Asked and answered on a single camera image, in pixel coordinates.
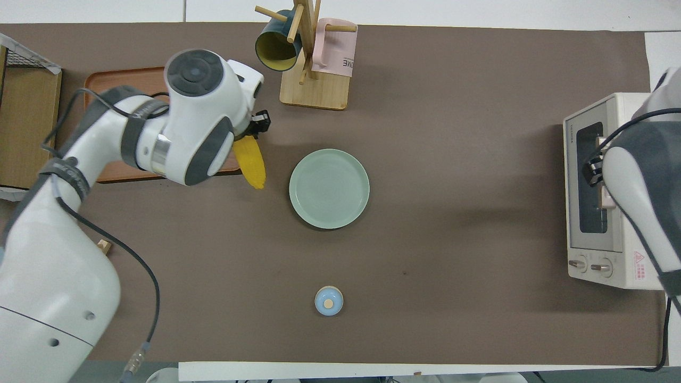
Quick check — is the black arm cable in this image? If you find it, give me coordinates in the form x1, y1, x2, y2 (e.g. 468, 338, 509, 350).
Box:
41, 88, 171, 383
588, 108, 681, 371

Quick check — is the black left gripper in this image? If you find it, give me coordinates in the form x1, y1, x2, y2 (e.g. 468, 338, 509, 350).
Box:
246, 110, 272, 140

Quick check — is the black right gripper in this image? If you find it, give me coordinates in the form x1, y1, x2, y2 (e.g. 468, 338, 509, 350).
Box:
583, 154, 605, 188

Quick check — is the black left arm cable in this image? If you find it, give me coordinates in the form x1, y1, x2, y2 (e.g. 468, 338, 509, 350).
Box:
41, 88, 171, 383

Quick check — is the white checked cloth liner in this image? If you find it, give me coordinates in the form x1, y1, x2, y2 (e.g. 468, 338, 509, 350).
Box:
0, 33, 62, 75

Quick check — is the brown wooden tray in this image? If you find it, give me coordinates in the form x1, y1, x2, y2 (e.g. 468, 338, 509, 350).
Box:
84, 66, 243, 184

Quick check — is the dark blue mug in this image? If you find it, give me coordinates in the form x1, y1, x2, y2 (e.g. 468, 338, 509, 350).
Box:
255, 11, 304, 72

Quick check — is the small blue bell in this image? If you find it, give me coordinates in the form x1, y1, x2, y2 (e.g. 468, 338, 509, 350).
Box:
314, 286, 344, 317

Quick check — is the black wire basket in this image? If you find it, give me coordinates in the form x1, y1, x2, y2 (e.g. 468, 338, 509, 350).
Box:
0, 43, 56, 72

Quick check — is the brown table mat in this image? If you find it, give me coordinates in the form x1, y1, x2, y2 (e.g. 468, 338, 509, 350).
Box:
0, 22, 666, 368

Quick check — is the pale green plate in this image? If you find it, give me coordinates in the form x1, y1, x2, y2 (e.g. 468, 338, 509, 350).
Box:
289, 148, 370, 230

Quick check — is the white toaster oven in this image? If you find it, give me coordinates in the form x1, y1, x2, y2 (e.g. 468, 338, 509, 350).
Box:
563, 93, 666, 290

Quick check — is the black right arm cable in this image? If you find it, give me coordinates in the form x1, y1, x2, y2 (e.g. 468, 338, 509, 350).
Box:
588, 108, 681, 371

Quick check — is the pink mug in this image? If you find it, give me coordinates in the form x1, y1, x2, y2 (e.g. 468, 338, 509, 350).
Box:
312, 18, 358, 79

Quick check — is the glass oven door with handle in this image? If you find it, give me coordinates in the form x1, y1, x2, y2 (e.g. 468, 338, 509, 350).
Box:
568, 101, 624, 252

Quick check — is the wooden box panel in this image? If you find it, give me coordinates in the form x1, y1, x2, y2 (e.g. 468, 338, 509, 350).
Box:
0, 68, 63, 190

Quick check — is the wooden mug tree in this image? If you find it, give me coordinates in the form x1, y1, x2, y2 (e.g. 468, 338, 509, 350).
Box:
254, 0, 358, 111

